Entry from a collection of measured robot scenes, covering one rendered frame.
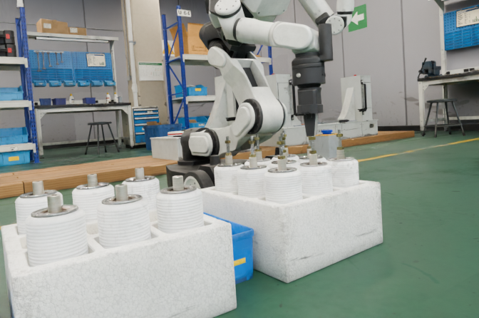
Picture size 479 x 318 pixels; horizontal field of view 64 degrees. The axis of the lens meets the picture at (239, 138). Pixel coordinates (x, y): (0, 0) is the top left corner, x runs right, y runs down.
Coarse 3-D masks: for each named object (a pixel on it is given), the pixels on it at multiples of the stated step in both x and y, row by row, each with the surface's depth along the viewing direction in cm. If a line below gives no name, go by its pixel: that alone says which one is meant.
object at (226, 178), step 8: (216, 168) 116; (224, 168) 114; (232, 168) 114; (216, 176) 116; (224, 176) 114; (232, 176) 114; (216, 184) 116; (224, 184) 114; (232, 184) 114; (224, 192) 114
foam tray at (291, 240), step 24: (216, 192) 114; (336, 192) 102; (360, 192) 106; (240, 216) 102; (264, 216) 94; (288, 216) 90; (312, 216) 95; (336, 216) 100; (360, 216) 106; (264, 240) 95; (288, 240) 90; (312, 240) 95; (336, 240) 100; (360, 240) 106; (264, 264) 96; (288, 264) 90; (312, 264) 95
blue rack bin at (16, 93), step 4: (0, 88) 506; (4, 88) 509; (8, 88) 511; (12, 88) 514; (16, 88) 517; (20, 88) 498; (0, 92) 464; (4, 92) 467; (8, 92) 469; (12, 92) 472; (16, 92) 474; (20, 92) 477; (0, 96) 466; (4, 96) 468; (8, 96) 470; (12, 96) 473; (16, 96) 476; (20, 96) 478; (0, 100) 466; (4, 100) 469; (8, 100) 471; (12, 100) 474; (16, 100) 476; (20, 100) 478
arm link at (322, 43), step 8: (320, 24) 101; (328, 24) 100; (320, 32) 101; (328, 32) 100; (320, 40) 101; (328, 40) 100; (312, 48) 101; (320, 48) 101; (328, 48) 100; (296, 56) 104; (304, 56) 101; (312, 56) 101; (320, 56) 101; (328, 56) 100; (296, 64) 102; (304, 64) 101; (312, 64) 100; (320, 64) 101
